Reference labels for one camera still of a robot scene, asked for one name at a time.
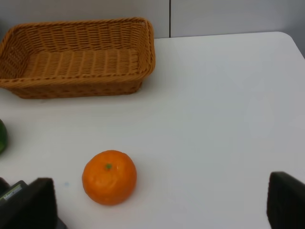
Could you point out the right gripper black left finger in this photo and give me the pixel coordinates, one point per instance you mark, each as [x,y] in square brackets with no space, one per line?
[34,207]

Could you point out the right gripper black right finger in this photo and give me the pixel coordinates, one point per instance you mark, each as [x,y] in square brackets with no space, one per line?
[285,202]

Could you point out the green lime fruit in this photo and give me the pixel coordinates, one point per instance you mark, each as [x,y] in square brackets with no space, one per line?
[3,137]

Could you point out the orange mandarin fruit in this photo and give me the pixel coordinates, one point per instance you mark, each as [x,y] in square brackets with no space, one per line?
[109,178]

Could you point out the orange wicker basket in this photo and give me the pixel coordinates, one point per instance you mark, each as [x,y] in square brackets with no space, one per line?
[65,59]

